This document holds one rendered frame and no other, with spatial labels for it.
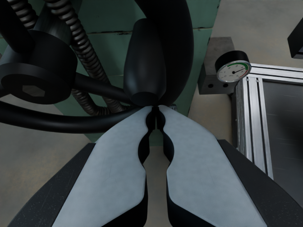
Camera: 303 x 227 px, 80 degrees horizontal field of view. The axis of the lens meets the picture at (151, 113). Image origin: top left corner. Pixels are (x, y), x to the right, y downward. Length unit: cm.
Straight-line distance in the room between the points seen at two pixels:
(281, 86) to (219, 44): 62
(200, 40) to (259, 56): 110
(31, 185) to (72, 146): 26
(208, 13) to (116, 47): 19
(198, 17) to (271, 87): 73
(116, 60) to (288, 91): 84
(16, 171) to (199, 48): 107
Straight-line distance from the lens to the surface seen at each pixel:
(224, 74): 39
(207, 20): 38
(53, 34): 22
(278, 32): 172
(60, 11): 23
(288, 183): 88
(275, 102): 100
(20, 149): 125
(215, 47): 49
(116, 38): 39
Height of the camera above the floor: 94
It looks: 62 degrees down
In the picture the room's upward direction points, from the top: 6 degrees counter-clockwise
